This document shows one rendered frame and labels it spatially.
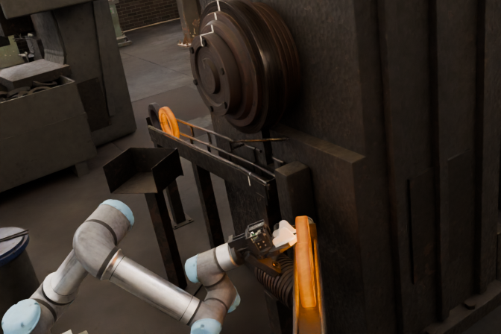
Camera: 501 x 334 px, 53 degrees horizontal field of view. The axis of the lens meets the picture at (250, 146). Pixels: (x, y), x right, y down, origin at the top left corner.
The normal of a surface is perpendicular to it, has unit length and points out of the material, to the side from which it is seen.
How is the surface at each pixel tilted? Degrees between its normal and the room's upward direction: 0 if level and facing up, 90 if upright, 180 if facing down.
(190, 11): 90
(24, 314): 8
